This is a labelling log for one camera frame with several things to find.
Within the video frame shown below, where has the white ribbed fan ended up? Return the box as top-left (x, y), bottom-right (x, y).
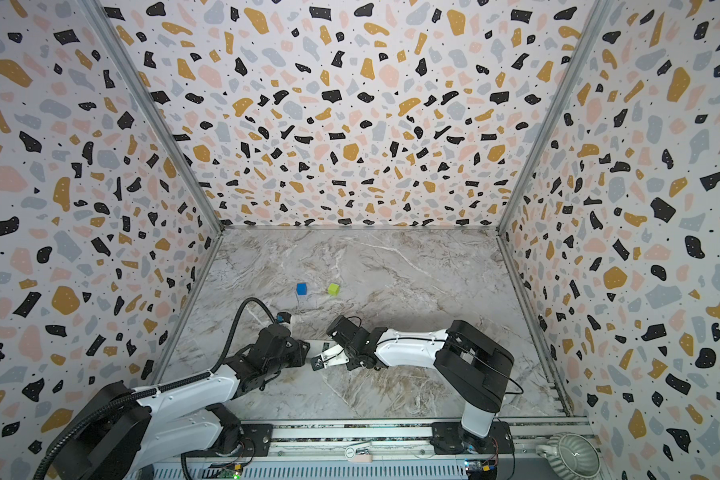
top-left (536, 433), bottom-right (601, 480)

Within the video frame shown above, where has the black corrugated cable conduit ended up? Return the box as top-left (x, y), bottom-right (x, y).
top-left (31, 297), bottom-right (277, 480)

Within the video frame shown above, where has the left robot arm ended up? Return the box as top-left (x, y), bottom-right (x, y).
top-left (34, 323), bottom-right (310, 479)

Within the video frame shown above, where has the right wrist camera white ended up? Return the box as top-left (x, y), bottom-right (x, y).
top-left (310, 351), bottom-right (349, 371)

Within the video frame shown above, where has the aluminium mounting rail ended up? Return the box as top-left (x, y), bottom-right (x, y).
top-left (92, 416), bottom-right (595, 480)

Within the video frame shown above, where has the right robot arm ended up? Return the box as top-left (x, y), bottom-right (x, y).
top-left (310, 316), bottom-right (514, 454)

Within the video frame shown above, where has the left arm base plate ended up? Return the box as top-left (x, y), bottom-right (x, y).
top-left (186, 423), bottom-right (274, 461)

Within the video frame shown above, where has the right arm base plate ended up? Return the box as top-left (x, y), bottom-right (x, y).
top-left (430, 421), bottom-right (515, 455)

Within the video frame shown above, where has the white red remote control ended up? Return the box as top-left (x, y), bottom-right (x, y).
top-left (307, 340), bottom-right (336, 359)

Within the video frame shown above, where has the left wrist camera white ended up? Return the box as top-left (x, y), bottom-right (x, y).
top-left (276, 311), bottom-right (292, 324)

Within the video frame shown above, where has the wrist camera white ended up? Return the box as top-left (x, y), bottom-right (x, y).
top-left (310, 351), bottom-right (349, 371)
top-left (276, 311), bottom-right (292, 324)

